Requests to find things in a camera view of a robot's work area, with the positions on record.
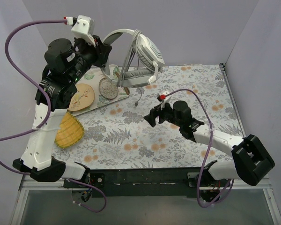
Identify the brown wooden stick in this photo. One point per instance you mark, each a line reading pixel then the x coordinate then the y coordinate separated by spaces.
pixel 127 91

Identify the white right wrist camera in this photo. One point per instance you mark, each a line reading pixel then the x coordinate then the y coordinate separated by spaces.
pixel 163 99

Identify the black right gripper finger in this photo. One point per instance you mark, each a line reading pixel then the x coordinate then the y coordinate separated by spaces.
pixel 151 119
pixel 155 112

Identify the floral patterned tablecloth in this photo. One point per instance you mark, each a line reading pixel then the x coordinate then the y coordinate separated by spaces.
pixel 117 136

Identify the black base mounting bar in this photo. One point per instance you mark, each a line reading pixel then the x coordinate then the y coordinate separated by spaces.
pixel 145 182

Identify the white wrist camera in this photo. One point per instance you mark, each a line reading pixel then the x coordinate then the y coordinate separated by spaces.
pixel 82 27
pixel 163 99

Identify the grey speckled oval dish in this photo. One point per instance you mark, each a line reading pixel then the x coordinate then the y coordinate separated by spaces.
pixel 107 89

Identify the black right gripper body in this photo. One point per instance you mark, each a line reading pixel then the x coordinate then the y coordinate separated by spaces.
pixel 159 115

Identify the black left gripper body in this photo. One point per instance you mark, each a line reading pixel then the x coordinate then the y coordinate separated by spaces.
pixel 103 50

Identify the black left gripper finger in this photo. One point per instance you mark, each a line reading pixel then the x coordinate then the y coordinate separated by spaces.
pixel 104 51
pixel 105 69

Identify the round wooden bird plate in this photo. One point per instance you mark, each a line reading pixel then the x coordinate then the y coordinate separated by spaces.
pixel 82 99

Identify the white gaming headphones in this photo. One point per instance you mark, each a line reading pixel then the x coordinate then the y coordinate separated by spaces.
pixel 148 54

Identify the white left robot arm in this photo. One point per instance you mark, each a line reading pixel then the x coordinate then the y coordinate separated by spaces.
pixel 67 63

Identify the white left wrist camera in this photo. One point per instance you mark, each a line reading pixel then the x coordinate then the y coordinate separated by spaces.
pixel 82 27

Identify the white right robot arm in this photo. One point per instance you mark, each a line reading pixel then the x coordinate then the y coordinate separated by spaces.
pixel 251 161

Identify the floral serving tray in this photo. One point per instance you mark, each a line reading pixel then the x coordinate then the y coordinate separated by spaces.
pixel 95 91

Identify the yellow woven bamboo basket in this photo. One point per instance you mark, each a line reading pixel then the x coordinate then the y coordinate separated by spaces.
pixel 70 133

